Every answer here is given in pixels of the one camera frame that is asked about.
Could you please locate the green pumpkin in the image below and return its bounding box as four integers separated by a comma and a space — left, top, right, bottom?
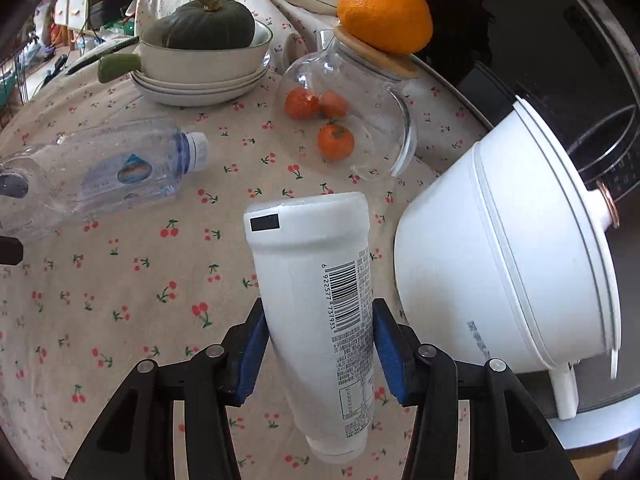
152, 0, 257, 51

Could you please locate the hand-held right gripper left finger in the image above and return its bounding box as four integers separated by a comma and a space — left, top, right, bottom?
62, 298, 268, 480

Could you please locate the small tangerine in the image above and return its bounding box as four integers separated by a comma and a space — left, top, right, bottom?
319, 91, 350, 118
317, 122, 356, 161
285, 87, 321, 121

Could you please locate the white plate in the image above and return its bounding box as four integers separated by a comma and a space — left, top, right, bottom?
135, 67, 268, 107
131, 57, 270, 98

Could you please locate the wooden jar lid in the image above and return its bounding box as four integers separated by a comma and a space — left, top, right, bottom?
332, 25, 418, 80

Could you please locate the white electric pot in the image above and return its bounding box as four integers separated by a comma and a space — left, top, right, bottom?
394, 95, 623, 421

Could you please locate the clear glass jar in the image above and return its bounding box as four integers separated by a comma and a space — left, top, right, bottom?
274, 27, 418, 182

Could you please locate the clear water bottle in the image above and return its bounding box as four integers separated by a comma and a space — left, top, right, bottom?
0, 116, 210, 241

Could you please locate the white pan with green handle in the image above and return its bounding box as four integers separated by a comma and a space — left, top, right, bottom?
97, 20, 273, 92

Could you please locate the white drawer unit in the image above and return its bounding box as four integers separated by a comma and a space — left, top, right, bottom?
52, 0, 146, 36

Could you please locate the cherry print tablecloth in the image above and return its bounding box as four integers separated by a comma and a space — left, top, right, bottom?
0, 0, 501, 480

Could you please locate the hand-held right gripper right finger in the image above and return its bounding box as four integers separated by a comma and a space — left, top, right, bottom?
371, 298, 583, 480

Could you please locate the large orange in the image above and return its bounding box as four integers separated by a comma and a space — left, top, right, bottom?
336, 0, 434, 56

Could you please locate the glass pot lid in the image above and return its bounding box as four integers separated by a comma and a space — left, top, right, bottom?
512, 92, 623, 381

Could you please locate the white plastic bottle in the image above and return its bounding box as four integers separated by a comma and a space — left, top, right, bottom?
243, 191, 377, 465

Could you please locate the black and white microwave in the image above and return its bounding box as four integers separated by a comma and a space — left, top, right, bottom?
400, 0, 640, 453

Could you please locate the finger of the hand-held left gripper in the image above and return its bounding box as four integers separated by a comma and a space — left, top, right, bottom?
0, 236, 24, 266
0, 170, 29, 199

